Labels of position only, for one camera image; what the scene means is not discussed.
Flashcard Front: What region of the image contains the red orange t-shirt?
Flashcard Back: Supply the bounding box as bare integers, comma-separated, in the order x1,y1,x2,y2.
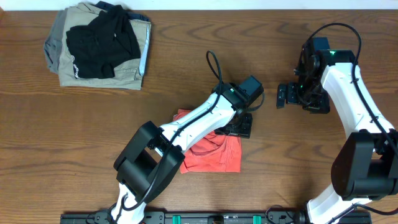
172,108,243,174

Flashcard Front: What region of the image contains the khaki folded garment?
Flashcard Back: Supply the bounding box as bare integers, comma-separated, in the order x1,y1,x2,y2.
58,1,152,90

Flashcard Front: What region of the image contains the black looped base cable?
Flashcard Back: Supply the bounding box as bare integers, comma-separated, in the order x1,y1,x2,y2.
266,204,296,224

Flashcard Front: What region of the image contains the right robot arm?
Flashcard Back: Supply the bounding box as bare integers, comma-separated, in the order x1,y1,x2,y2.
276,47,397,223

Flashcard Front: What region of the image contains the black folded garment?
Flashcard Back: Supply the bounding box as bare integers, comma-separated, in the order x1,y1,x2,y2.
66,5,141,79

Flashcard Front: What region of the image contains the black mounting rail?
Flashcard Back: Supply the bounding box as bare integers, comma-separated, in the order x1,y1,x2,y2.
60,210,372,224

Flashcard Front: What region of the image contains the grey folded garment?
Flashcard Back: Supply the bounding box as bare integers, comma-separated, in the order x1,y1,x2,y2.
44,9,67,73

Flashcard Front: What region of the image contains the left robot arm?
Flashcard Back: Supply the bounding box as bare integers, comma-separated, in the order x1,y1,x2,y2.
109,82,263,223

